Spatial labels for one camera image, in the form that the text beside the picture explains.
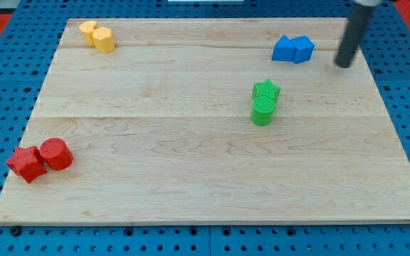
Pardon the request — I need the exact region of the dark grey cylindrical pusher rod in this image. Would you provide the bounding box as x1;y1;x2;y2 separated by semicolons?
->
335;2;374;68

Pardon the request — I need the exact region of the blue cube block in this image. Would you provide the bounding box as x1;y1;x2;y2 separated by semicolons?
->
291;35;315;64

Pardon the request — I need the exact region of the blue triangular block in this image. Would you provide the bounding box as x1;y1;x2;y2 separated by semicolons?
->
271;35;296;62

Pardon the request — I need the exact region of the green star block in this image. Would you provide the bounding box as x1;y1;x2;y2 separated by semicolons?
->
251;79;281;103

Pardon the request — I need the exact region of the green cylinder block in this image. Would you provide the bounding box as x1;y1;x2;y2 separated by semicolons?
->
250;96;275;126

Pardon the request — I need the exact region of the yellow hexagon block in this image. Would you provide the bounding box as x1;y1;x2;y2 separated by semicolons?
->
92;27;115;53

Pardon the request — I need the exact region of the yellow heart block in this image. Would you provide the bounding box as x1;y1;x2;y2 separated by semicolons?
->
79;20;98;47

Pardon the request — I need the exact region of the red cylinder block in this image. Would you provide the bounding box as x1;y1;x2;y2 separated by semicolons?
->
39;137;73;171

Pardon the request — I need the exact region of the red star block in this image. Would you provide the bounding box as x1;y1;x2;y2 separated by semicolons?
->
6;146;47;183

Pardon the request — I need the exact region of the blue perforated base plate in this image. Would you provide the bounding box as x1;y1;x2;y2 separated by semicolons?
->
0;0;410;255

